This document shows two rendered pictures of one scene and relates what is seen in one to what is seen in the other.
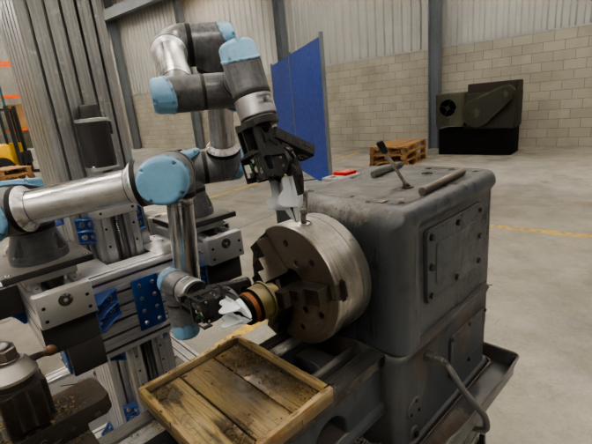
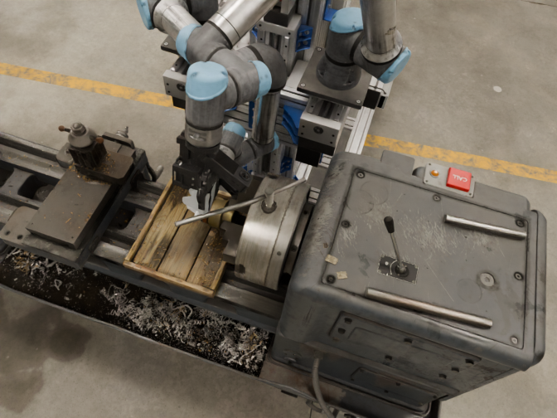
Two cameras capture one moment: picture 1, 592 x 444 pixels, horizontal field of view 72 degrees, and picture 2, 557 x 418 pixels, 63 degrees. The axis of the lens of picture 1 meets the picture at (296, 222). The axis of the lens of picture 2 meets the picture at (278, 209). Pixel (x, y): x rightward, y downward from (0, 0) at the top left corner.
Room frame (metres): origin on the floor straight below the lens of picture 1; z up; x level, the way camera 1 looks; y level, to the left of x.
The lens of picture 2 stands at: (0.62, -0.53, 2.22)
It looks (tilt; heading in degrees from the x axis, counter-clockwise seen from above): 59 degrees down; 54
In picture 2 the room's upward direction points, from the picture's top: 8 degrees clockwise
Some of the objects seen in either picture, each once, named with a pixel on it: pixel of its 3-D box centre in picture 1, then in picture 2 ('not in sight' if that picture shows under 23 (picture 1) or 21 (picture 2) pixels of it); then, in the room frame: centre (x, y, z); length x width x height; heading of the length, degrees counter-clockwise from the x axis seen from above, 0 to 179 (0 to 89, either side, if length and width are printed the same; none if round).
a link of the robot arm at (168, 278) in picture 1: (177, 285); (230, 141); (1.02, 0.34, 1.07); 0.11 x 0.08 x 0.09; 42
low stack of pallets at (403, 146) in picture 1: (398, 152); not in sight; (8.85, -2.36, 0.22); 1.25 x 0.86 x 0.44; 142
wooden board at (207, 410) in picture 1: (233, 395); (191, 233); (0.80, 0.18, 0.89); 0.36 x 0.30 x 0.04; 42
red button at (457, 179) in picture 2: (344, 173); (458, 180); (1.44, -0.19, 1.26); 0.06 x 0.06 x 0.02; 42
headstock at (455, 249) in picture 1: (388, 239); (405, 270); (1.26, -0.29, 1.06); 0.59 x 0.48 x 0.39; 132
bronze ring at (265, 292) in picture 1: (259, 301); (220, 213); (0.87, 0.10, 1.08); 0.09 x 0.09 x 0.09; 42
